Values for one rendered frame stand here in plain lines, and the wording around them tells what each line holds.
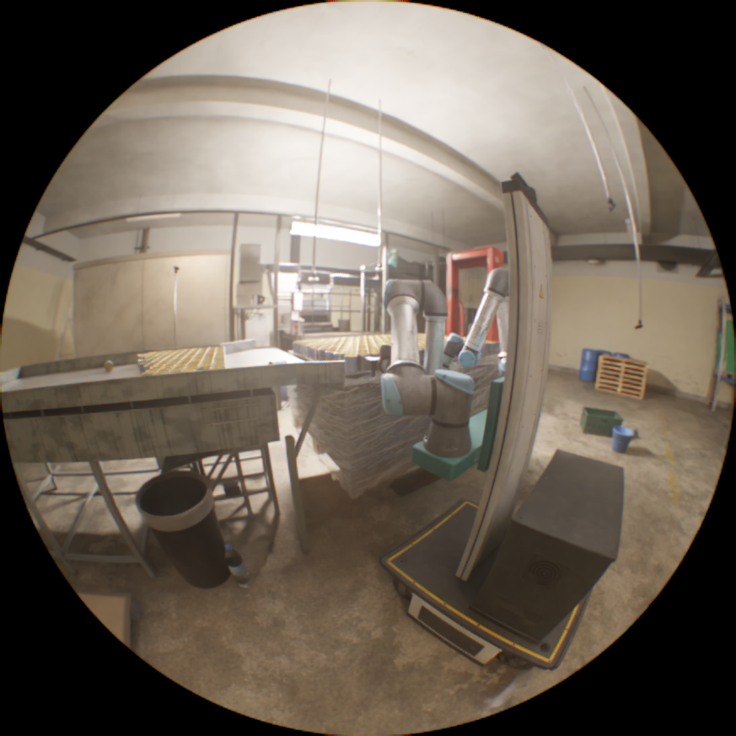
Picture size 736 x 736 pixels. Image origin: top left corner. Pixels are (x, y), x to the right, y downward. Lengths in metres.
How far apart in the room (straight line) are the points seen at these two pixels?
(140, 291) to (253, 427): 3.14
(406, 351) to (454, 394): 0.20
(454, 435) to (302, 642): 1.17
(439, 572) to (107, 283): 4.46
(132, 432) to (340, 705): 1.39
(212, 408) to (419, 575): 1.11
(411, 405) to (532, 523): 0.48
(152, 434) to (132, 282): 3.05
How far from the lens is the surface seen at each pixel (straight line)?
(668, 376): 9.68
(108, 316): 4.16
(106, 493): 1.49
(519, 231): 0.79
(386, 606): 1.51
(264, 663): 1.43
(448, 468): 0.75
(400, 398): 0.69
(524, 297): 0.75
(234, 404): 1.13
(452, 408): 0.72
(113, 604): 1.71
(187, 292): 3.82
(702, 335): 9.87
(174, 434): 1.19
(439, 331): 1.00
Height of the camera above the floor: 1.34
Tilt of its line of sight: 10 degrees down
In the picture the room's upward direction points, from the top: 1 degrees clockwise
